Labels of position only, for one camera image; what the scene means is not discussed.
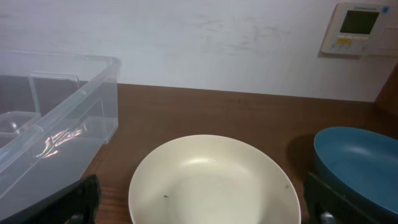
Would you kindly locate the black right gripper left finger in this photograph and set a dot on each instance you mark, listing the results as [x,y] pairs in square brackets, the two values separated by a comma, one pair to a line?
[77,203]

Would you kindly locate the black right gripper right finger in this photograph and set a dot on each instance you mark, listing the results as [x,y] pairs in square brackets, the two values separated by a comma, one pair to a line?
[326,205]

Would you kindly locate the blue bowl plate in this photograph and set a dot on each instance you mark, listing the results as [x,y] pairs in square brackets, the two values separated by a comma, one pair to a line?
[363,164]

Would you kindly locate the cream plate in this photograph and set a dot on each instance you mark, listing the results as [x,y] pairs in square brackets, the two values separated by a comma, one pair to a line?
[208,179]

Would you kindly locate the clear plastic storage container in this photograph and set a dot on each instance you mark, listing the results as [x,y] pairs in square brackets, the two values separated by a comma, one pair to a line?
[56,112]

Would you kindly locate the wall control panel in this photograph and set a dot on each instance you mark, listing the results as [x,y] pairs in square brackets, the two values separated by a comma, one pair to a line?
[359,29]

